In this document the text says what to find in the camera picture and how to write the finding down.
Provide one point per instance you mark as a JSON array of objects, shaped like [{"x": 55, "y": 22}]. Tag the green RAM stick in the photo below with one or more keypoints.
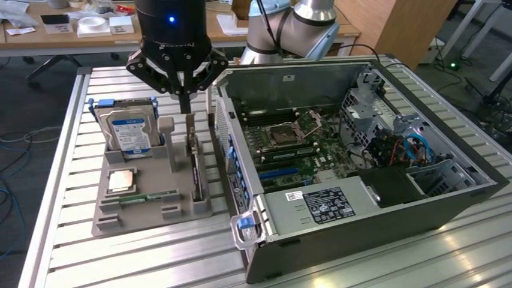
[{"x": 149, "y": 197}]

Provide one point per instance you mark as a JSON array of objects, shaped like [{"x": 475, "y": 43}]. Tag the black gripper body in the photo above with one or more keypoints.
[{"x": 173, "y": 33}]

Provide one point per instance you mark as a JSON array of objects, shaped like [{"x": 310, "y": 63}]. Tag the grey plastic bag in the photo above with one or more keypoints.
[{"x": 17, "y": 15}]

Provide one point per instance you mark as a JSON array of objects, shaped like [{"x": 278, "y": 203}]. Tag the CPU socket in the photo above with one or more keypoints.
[{"x": 282, "y": 135}]

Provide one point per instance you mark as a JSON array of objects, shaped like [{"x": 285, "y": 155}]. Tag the white tape roll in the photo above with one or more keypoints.
[{"x": 82, "y": 24}]

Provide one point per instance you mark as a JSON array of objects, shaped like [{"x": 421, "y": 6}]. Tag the black RAM slot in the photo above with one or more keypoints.
[
  {"x": 269, "y": 113},
  {"x": 273, "y": 120}
]

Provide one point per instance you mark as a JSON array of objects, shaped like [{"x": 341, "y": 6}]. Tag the open dark grey PC case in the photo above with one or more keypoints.
[{"x": 361, "y": 240}]

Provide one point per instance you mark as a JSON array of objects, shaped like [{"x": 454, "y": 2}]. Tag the silver CPU chip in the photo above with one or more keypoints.
[{"x": 122, "y": 181}]

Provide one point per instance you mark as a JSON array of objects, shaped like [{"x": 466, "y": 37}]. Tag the brown cardboard box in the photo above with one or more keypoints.
[{"x": 241, "y": 9}]

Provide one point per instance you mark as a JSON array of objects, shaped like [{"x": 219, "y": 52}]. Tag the white paper stack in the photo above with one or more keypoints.
[{"x": 230, "y": 27}]

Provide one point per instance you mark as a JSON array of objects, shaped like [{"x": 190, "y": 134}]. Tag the blue expansion slot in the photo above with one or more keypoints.
[{"x": 278, "y": 173}]

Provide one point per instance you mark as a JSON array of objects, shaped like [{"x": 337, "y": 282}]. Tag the white table frame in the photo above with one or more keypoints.
[{"x": 455, "y": 31}]

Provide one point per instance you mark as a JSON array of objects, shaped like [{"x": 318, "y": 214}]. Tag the slotted metal disk bay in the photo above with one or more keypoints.
[{"x": 441, "y": 177}]

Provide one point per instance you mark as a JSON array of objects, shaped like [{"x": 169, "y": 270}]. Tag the grey power supply unit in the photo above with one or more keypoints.
[{"x": 289, "y": 216}]

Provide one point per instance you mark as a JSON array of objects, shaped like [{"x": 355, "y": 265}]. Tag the white box with black top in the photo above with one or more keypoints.
[{"x": 57, "y": 19}]

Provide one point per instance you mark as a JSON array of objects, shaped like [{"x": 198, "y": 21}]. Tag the white cube box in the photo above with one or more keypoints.
[{"x": 121, "y": 22}]

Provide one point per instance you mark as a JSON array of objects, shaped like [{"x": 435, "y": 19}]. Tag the perforated metal disk bay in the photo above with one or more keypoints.
[{"x": 361, "y": 120}]

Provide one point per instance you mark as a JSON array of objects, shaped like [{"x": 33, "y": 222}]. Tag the flat white box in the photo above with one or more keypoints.
[{"x": 94, "y": 33}]

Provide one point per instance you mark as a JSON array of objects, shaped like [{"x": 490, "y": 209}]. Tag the grey cup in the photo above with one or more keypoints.
[{"x": 58, "y": 3}]

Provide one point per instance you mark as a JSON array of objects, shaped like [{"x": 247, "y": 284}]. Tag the black tripod stand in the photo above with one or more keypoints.
[{"x": 497, "y": 90}]

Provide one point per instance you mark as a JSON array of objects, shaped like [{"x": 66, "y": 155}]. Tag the red small item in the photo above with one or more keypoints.
[{"x": 125, "y": 10}]

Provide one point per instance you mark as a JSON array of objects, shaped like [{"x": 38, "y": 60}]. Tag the green motherboard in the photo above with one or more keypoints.
[{"x": 317, "y": 162}]

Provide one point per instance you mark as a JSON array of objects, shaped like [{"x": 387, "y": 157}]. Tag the grey parts rack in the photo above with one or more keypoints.
[{"x": 161, "y": 177}]

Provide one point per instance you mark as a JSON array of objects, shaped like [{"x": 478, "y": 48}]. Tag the metal socket cover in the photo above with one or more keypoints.
[{"x": 310, "y": 123}]

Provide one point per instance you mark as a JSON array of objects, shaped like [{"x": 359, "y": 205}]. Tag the black graphics card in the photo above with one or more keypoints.
[{"x": 197, "y": 168}]

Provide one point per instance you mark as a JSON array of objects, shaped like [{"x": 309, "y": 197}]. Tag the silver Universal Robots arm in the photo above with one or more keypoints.
[{"x": 309, "y": 18}]

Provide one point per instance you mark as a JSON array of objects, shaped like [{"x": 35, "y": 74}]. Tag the wooden cabinet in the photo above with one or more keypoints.
[{"x": 401, "y": 30}]

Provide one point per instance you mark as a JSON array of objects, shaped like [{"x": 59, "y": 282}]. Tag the black office chair base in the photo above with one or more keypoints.
[{"x": 45, "y": 67}]

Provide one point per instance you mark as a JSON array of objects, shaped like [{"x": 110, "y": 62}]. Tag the white floor box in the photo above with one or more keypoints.
[{"x": 434, "y": 52}]

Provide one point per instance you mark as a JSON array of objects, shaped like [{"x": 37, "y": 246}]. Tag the hard disk in blue carrier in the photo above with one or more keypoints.
[{"x": 129, "y": 132}]

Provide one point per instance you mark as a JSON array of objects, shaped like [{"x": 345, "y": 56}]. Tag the white card with red print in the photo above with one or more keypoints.
[{"x": 21, "y": 31}]

